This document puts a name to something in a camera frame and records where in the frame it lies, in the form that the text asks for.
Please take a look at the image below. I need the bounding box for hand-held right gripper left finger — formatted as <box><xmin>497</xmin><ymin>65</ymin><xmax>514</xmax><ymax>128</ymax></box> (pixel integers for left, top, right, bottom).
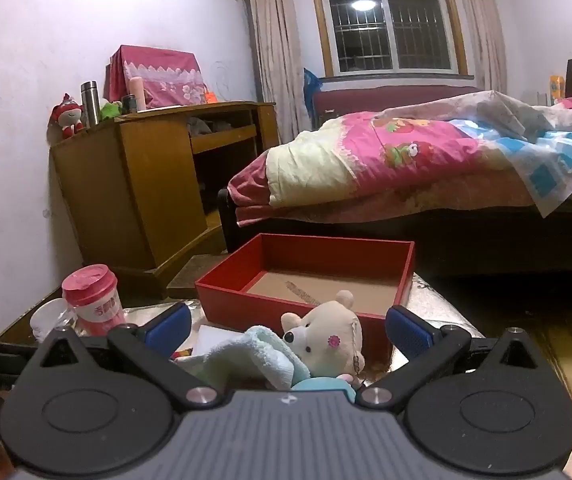
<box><xmin>18</xmin><ymin>302</ymin><xmax>219</xmax><ymax>406</ymax></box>

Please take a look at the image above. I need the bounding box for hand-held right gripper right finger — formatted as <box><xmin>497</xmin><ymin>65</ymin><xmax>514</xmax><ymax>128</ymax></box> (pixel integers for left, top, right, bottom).
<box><xmin>356</xmin><ymin>305</ymin><xmax>556</xmax><ymax>408</ymax></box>

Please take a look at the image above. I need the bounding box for red cardboard box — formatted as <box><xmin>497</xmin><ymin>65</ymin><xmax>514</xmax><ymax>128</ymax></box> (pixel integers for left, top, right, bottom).
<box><xmin>195</xmin><ymin>233</ymin><xmax>415</xmax><ymax>367</ymax></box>

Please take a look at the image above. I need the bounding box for cream plush bear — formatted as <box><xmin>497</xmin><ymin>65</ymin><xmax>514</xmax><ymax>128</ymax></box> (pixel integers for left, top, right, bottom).
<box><xmin>280</xmin><ymin>290</ymin><xmax>365</xmax><ymax>386</ymax></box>

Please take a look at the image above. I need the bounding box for light blue towel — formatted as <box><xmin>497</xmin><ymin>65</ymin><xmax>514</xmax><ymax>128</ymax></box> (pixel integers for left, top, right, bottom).
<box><xmin>178</xmin><ymin>325</ymin><xmax>311</xmax><ymax>392</ymax></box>

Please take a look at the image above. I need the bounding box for shiny floral tablecloth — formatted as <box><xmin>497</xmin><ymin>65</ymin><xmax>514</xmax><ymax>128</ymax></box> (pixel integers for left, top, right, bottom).
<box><xmin>73</xmin><ymin>272</ymin><xmax>486</xmax><ymax>391</ymax></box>

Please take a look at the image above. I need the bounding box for white paper sheet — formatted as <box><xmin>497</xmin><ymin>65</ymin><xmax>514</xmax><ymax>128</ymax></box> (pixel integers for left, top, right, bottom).
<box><xmin>193</xmin><ymin>324</ymin><xmax>247</xmax><ymax>356</ymax></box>

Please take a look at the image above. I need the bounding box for dark wooden platform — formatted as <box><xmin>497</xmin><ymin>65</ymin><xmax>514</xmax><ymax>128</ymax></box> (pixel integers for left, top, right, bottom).
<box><xmin>167</xmin><ymin>254</ymin><xmax>231</xmax><ymax>301</ymax></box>

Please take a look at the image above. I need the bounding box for gold label tin can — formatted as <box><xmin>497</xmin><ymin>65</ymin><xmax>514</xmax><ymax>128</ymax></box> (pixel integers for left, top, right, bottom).
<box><xmin>30</xmin><ymin>298</ymin><xmax>79</xmax><ymax>345</ymax></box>

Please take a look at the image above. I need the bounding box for pink lidded drink cup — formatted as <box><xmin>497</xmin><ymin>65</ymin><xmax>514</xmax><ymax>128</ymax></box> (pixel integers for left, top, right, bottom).
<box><xmin>62</xmin><ymin>264</ymin><xmax>127</xmax><ymax>338</ymax></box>

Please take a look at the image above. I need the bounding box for wooden desk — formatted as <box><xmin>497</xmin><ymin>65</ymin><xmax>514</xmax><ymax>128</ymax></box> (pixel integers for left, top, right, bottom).
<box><xmin>50</xmin><ymin>101</ymin><xmax>281</xmax><ymax>273</ymax></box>

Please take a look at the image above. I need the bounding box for grey cloth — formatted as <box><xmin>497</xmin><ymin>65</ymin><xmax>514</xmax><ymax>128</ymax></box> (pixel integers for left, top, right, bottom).
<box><xmin>188</xmin><ymin>117</ymin><xmax>227</xmax><ymax>137</ymax></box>

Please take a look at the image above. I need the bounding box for red santa doll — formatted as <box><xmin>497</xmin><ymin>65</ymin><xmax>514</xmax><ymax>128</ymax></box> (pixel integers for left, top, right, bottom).
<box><xmin>50</xmin><ymin>93</ymin><xmax>87</xmax><ymax>140</ymax></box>

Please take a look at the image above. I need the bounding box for pink cylinder bottle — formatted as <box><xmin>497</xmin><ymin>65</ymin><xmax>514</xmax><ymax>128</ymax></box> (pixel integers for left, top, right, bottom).
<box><xmin>130</xmin><ymin>76</ymin><xmax>147</xmax><ymax>112</ymax></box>

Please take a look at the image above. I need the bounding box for steel thermos bottle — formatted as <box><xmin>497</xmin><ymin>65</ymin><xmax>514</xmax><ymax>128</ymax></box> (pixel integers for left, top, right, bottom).
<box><xmin>81</xmin><ymin>81</ymin><xmax>101</xmax><ymax>127</ymax></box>

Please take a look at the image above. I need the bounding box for white blue patterned sheet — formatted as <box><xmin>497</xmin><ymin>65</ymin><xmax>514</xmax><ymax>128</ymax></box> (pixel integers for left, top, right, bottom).
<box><xmin>381</xmin><ymin>90</ymin><xmax>572</xmax><ymax>218</ymax></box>

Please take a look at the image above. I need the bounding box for pink cloth covered television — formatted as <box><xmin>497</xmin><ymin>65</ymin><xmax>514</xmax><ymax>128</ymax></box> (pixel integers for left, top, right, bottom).
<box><xmin>106</xmin><ymin>45</ymin><xmax>211</xmax><ymax>110</ymax></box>

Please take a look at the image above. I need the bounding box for blue bag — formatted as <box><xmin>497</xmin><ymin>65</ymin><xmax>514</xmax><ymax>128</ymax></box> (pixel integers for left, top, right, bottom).
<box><xmin>303</xmin><ymin>67</ymin><xmax>324</xmax><ymax>128</ymax></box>

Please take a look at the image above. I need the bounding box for beige curtain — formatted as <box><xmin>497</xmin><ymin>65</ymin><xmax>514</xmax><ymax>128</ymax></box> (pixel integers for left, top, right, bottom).
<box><xmin>246</xmin><ymin>0</ymin><xmax>311</xmax><ymax>151</ymax></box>
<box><xmin>458</xmin><ymin>0</ymin><xmax>509</xmax><ymax>96</ymax></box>

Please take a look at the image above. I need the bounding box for window with bars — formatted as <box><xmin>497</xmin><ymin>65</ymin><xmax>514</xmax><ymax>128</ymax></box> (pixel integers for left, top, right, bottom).
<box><xmin>308</xmin><ymin>0</ymin><xmax>468</xmax><ymax>78</ymax></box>

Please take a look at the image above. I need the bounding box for dark bed frame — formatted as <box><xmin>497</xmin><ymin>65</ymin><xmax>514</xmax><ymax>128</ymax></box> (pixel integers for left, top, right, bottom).
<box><xmin>218</xmin><ymin>180</ymin><xmax>572</xmax><ymax>291</ymax></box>

